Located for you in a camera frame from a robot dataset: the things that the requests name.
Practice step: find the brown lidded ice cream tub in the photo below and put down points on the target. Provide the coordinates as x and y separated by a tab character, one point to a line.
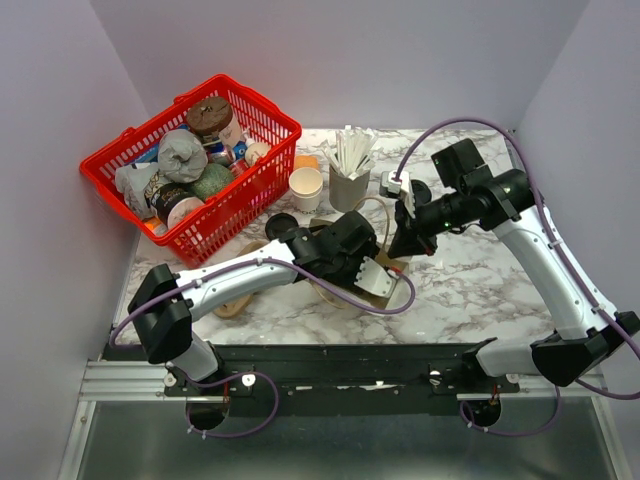
209	116

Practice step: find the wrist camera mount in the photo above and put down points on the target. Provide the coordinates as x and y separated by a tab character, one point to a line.
378	279
397	185

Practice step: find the white paper straws bundle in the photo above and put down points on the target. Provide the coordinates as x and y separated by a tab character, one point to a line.
351	156

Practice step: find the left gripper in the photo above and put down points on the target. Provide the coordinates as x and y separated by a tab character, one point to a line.
347	281

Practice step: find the white paper cup stack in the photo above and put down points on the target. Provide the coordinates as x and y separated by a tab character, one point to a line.
306	185

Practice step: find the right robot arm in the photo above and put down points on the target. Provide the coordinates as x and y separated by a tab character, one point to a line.
588	328

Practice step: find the grey straw holder cup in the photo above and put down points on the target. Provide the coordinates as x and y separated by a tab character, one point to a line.
345	193

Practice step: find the red plastic basket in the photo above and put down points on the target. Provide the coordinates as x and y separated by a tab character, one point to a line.
259	130

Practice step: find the brown paper bag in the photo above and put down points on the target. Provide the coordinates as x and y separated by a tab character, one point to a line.
381	258

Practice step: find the orange sponge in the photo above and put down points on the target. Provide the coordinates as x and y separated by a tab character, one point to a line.
305	161

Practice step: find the black printed paper cup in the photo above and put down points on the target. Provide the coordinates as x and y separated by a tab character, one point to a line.
171	202

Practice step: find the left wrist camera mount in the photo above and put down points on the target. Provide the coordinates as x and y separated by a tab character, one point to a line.
378	279

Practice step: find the white crumpled paper wrapper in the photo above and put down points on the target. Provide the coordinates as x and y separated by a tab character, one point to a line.
131	182

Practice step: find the cardboard cup carrier tray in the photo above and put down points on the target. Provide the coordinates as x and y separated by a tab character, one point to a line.
236	307

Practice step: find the green avocado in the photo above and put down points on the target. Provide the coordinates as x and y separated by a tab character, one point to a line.
214	179

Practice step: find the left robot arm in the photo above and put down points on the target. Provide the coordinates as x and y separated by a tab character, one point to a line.
166	304

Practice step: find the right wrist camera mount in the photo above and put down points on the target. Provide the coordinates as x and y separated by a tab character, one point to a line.
397	185

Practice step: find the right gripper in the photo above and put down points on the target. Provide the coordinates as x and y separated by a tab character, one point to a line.
411	237

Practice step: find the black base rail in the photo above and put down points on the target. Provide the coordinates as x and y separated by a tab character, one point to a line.
341	380

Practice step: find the grey crumpled paper bag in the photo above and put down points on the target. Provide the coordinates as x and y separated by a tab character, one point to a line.
181	156

